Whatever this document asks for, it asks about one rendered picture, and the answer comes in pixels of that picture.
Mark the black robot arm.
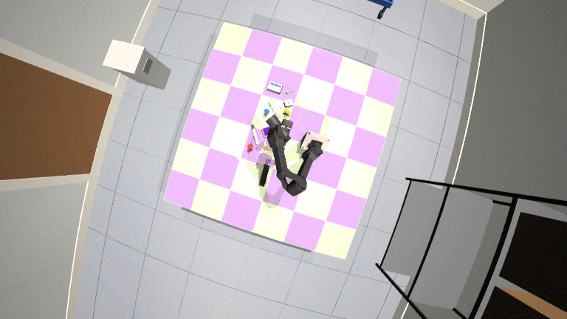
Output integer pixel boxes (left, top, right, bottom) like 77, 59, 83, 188
265, 115, 324, 196

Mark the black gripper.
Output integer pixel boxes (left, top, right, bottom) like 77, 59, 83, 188
281, 118, 293, 146

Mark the beige taped card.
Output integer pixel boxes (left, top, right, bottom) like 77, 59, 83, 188
259, 142, 275, 160

